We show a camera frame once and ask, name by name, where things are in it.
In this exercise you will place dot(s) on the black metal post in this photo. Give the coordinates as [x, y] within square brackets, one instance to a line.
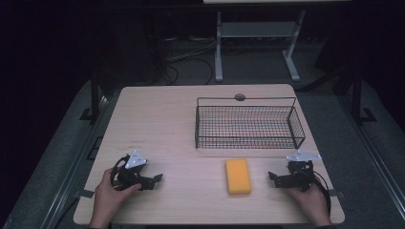
[358, 101]
[94, 98]

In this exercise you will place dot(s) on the person's left hand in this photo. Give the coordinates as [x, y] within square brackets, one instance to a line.
[110, 197]

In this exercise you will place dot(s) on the aluminium floor rail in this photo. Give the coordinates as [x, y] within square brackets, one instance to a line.
[76, 165]
[375, 159]

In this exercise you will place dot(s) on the person's right hand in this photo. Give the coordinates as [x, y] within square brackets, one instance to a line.
[310, 203]

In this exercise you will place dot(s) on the yellow sponge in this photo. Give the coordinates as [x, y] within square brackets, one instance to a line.
[238, 176]

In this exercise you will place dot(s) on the grey table grommet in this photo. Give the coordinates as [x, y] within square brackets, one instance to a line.
[239, 97]

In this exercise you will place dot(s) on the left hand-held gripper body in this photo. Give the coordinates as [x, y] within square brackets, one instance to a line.
[135, 160]

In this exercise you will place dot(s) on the white metal stand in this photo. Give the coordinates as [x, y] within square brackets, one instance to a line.
[254, 30]

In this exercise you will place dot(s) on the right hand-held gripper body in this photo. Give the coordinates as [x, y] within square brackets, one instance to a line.
[301, 173]

